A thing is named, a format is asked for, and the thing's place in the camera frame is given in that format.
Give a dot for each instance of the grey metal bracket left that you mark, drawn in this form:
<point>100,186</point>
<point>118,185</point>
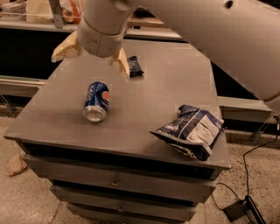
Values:
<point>57,13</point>

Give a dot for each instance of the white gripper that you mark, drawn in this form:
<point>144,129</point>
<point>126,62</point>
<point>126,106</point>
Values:
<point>97,42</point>

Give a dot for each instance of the blue white chip bag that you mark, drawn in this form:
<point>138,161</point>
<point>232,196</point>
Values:
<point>193,133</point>

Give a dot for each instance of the blue pepsi can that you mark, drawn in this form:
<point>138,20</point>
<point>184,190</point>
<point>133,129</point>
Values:
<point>97,102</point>

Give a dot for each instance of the grey drawer cabinet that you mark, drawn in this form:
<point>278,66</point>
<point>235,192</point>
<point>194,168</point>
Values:
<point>116,170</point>

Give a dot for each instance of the small dark blue snack packet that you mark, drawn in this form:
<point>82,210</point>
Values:
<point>134,67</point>

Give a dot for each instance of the crumpled paper on floor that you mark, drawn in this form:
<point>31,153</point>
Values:
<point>15,165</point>

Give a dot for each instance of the black floor power box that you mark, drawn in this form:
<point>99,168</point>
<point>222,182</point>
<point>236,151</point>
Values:
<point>244,207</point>

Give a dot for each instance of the orange white bag on shelf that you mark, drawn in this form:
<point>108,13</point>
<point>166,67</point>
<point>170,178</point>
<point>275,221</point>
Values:
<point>39,11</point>

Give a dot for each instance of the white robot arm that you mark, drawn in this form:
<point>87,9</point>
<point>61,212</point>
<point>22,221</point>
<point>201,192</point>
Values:
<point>242,37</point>

